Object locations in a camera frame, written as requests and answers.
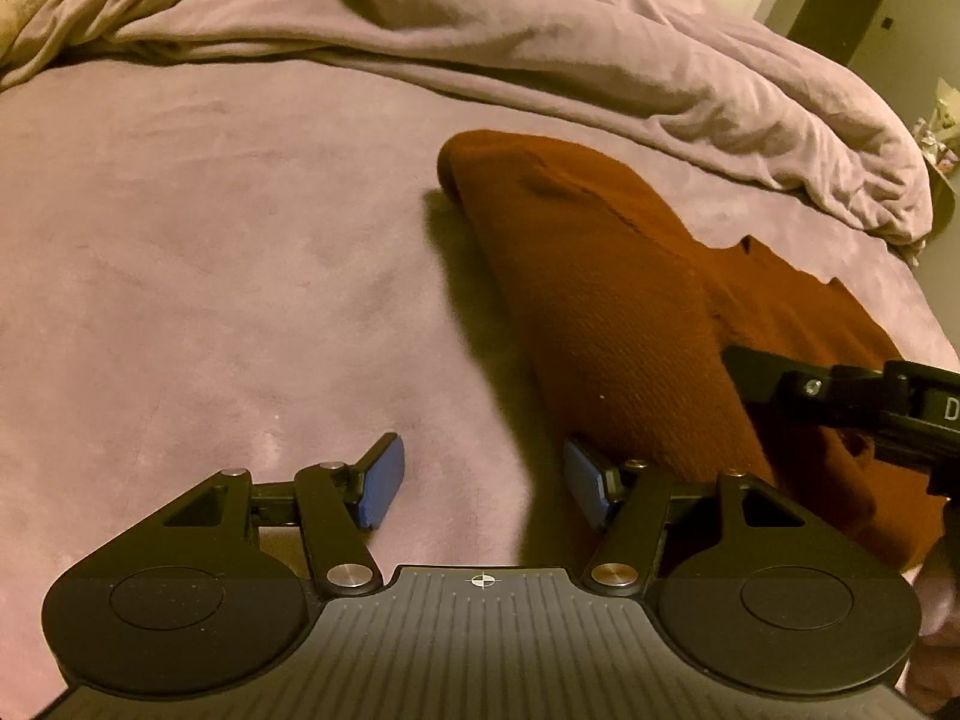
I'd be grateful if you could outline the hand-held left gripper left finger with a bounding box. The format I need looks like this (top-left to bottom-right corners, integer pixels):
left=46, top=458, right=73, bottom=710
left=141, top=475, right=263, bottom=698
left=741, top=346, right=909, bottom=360
left=161, top=431, right=406, bottom=595

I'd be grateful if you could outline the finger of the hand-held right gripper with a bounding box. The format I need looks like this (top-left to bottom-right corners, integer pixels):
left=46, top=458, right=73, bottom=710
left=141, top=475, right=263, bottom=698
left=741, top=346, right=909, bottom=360
left=720, top=345, right=890, bottom=428

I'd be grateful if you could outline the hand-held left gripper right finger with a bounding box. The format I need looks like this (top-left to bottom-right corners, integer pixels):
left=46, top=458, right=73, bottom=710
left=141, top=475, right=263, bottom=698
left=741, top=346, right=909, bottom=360
left=562, top=435, right=807, bottom=595

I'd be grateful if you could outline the brown button cardigan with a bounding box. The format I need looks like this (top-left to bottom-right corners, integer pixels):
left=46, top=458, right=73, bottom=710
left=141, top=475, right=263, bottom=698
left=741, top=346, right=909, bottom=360
left=437, top=129, right=950, bottom=575

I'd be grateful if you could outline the person's right hand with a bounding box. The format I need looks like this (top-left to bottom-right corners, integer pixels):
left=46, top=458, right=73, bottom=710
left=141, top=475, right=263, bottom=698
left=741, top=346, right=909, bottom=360
left=900, top=540, right=960, bottom=715

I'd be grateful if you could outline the pale table ornament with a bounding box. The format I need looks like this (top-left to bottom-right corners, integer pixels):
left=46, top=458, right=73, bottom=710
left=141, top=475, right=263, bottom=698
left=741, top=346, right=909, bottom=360
left=915, top=86, right=960, bottom=166

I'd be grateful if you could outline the lavender bed sheet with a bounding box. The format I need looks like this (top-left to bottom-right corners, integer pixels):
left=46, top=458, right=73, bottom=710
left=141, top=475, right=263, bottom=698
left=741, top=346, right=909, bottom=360
left=0, top=60, right=960, bottom=698

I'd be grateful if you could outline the lavender crumpled duvet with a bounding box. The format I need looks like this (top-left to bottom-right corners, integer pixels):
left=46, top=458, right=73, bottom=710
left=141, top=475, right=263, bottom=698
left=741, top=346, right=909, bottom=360
left=0, top=0, right=935, bottom=248

